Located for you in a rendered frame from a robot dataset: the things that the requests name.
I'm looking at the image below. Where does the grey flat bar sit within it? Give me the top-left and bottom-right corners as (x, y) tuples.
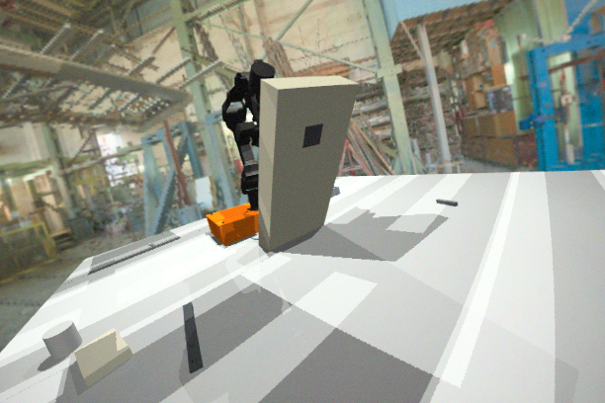
(183, 302), (203, 374)

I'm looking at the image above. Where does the dark grey small bar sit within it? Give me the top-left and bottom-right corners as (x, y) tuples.
(436, 199), (458, 206)

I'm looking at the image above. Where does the grey panel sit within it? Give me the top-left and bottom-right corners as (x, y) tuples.
(258, 76), (359, 251)

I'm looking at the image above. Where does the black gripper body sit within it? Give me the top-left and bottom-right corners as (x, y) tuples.
(234, 101), (260, 146)

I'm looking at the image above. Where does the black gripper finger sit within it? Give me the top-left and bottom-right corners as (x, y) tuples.
(251, 128), (259, 147)

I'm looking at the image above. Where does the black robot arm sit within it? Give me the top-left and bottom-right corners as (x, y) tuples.
(221, 59), (276, 211)

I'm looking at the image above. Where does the grey cylinder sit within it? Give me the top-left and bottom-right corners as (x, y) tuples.
(42, 320), (82, 360)

